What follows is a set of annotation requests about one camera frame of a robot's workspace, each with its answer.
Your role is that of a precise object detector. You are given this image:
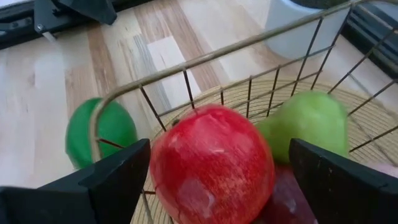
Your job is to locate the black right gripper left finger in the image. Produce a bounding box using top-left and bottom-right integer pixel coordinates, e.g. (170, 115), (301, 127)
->
(0, 138), (152, 224)

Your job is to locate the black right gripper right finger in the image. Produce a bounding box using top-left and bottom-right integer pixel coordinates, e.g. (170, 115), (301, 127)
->
(289, 138), (398, 224)

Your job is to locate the pale pink peach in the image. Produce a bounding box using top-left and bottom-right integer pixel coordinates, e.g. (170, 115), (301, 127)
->
(368, 162), (398, 180)

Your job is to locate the dark maroon fruit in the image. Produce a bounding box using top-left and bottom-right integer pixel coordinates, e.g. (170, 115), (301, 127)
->
(256, 164), (318, 224)

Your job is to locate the dark green round fruit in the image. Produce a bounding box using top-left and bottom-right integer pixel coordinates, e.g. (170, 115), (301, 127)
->
(65, 97), (139, 170)

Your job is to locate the large green pear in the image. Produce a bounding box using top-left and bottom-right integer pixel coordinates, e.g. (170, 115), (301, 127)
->
(256, 90), (349, 165)

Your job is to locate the red pomegranate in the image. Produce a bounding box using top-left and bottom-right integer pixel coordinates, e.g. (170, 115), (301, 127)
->
(149, 103), (276, 224)

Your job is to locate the round woven beige placemat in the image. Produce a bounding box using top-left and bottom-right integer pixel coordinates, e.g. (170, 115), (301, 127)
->
(130, 77), (398, 224)

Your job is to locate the white plant pot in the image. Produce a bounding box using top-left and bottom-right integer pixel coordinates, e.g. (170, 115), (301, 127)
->
(265, 0), (353, 60)

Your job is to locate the brass wire basket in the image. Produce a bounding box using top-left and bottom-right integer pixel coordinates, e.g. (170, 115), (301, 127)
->
(88, 0), (398, 224)

